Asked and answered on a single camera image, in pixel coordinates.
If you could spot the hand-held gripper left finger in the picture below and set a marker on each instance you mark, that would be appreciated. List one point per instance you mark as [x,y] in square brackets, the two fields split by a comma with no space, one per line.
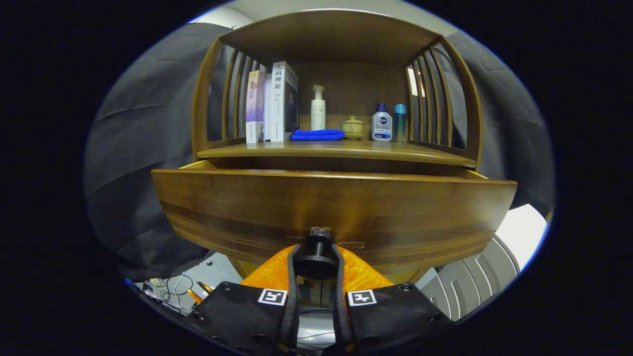
[289,321]

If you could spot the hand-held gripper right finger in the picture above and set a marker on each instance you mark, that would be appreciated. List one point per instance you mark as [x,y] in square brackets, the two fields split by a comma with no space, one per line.
[341,321]

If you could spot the black drawer knob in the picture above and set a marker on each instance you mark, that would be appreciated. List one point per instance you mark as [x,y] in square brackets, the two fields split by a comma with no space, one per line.
[316,264]

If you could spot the brown wooden drawer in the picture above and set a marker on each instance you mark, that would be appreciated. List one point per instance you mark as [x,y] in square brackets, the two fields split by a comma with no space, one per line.
[346,207]

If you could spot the wooden countertop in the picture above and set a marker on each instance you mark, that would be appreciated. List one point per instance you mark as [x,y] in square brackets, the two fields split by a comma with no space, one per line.
[346,148]

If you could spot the brown wooden cabinet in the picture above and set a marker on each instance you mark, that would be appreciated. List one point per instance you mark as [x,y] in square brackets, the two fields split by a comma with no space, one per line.
[346,84]

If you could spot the grey slatted panel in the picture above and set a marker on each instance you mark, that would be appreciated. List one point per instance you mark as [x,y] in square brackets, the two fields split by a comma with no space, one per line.
[470,287]

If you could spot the blue folded cloth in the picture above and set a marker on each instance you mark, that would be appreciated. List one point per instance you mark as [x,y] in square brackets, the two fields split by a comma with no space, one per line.
[316,134]

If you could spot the yellow lidded teacup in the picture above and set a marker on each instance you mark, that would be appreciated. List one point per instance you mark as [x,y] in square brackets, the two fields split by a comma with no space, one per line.
[352,127]

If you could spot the white bottle with blue cap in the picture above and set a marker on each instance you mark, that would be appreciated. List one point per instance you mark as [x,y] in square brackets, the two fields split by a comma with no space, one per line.
[382,126]

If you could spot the white flat panel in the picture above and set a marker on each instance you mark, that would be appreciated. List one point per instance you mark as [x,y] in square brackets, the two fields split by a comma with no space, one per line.
[524,232]

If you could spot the slim teal bottle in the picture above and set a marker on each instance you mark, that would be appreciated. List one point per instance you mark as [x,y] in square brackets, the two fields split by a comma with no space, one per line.
[400,123]

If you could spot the white pump bottle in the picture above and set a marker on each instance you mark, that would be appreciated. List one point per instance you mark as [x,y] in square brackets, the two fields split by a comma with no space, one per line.
[318,113]

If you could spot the thin white book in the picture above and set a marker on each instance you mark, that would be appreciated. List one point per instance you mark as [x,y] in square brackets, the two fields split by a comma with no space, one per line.
[267,109]

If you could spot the thick white book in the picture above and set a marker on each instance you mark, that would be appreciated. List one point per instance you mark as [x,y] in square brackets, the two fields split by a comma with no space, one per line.
[279,104]

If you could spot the pink and purple book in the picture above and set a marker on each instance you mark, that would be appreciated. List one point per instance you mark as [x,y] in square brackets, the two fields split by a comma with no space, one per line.
[254,106]

